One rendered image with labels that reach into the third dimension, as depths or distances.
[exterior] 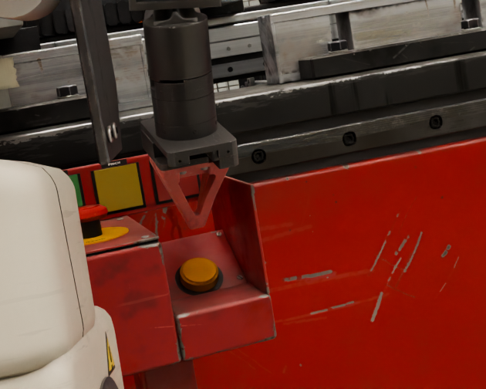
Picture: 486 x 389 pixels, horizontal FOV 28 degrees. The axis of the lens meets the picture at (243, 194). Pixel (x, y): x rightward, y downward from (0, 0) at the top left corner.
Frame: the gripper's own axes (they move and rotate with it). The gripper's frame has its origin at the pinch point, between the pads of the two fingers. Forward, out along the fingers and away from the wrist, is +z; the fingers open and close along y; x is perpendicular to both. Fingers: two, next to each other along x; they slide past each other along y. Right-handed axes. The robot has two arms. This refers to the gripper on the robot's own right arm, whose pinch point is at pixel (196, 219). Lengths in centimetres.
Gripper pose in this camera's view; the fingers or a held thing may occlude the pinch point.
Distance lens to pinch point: 93.1
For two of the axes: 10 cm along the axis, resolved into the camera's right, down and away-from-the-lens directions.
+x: -9.4, 2.0, -2.8
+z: 0.8, 9.2, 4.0
